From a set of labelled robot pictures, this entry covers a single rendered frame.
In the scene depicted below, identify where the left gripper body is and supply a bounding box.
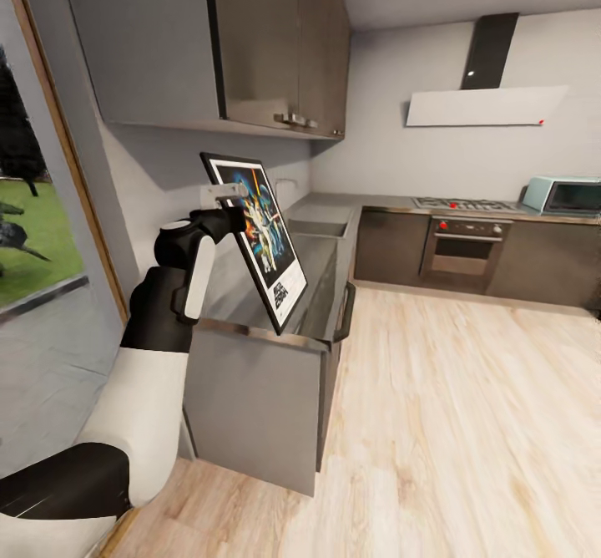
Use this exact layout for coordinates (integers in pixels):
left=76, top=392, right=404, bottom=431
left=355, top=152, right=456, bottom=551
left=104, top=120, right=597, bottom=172
left=187, top=205, right=247, bottom=244

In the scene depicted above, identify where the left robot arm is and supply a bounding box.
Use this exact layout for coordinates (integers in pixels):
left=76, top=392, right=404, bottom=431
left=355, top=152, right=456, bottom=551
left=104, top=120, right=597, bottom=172
left=0, top=183, right=249, bottom=558

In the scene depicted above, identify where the poster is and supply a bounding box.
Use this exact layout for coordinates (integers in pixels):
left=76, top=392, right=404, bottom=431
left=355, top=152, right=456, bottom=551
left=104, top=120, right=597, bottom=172
left=199, top=152, right=309, bottom=337

